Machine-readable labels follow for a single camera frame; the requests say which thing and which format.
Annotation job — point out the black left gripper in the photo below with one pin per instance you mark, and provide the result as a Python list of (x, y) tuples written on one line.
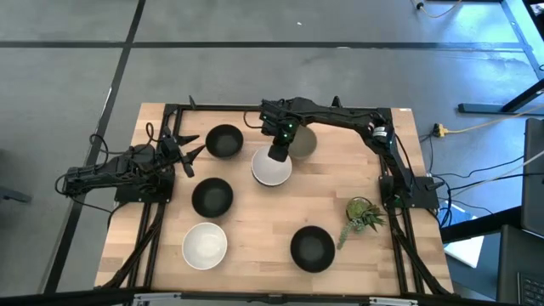
[(172, 149)]

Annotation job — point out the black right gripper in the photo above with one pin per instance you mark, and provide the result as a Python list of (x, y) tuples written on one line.
[(279, 142)]

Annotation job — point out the dark bowl with white inside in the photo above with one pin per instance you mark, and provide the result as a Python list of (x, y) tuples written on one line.
[(268, 172)]

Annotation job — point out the black bowl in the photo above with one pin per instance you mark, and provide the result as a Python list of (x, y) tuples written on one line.
[(312, 248), (224, 142), (212, 197)]

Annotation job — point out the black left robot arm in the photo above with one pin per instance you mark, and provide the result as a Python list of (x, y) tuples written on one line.
[(106, 172)]

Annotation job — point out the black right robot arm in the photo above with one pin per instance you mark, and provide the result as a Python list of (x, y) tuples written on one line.
[(340, 117)]

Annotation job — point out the green succulent plant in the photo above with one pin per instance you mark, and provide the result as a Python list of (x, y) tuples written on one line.
[(359, 210)]

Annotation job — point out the yellow power plug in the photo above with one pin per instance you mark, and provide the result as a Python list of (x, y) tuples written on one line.
[(440, 129)]

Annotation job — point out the dark grey chair foot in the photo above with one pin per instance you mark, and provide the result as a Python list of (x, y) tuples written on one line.
[(13, 195)]

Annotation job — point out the white paper sheet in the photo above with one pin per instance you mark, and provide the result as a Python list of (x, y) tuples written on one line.
[(465, 251)]

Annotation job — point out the black monitor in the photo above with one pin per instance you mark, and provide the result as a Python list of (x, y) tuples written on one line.
[(533, 174)]

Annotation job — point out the black laptop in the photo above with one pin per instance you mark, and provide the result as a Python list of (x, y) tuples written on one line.
[(520, 263)]

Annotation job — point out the black aluminium table frame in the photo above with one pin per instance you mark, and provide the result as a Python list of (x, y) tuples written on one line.
[(212, 107)]

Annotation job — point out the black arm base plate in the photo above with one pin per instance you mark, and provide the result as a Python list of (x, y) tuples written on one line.
[(418, 200), (144, 196)]

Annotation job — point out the silver metal bracket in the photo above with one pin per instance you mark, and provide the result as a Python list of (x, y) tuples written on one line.
[(155, 298), (393, 302)]

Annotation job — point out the black desk leg frame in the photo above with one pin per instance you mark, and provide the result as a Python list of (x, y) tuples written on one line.
[(501, 105)]

